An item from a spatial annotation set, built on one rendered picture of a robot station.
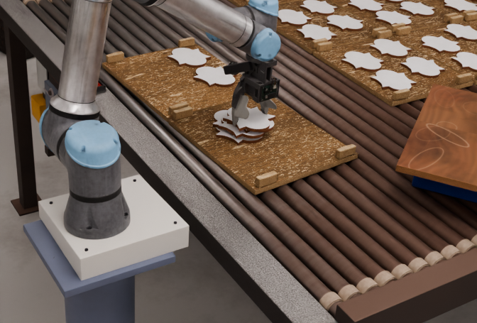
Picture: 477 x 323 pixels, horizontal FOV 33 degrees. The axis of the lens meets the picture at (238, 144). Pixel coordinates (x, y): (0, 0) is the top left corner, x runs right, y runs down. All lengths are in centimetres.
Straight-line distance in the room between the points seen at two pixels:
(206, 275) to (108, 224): 139
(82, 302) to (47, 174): 187
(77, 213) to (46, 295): 131
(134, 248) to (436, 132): 84
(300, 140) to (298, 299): 63
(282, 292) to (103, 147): 49
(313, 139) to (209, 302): 103
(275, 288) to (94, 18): 70
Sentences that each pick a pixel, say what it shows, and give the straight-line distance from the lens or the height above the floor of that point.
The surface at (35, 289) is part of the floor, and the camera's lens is 313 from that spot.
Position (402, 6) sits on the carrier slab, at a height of 94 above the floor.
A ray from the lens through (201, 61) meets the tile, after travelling 259.
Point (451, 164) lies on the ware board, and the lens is 201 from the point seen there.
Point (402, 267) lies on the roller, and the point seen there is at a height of 92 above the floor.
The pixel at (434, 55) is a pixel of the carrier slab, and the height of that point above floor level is 94.
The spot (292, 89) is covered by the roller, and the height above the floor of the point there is 91.
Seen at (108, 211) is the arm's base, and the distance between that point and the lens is 180.
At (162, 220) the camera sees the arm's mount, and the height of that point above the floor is 93.
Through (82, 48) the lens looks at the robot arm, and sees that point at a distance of 180.
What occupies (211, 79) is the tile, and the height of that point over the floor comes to 95.
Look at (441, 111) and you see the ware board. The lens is 225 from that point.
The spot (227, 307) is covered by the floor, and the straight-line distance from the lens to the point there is 304.
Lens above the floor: 204
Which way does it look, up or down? 31 degrees down
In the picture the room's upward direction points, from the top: 4 degrees clockwise
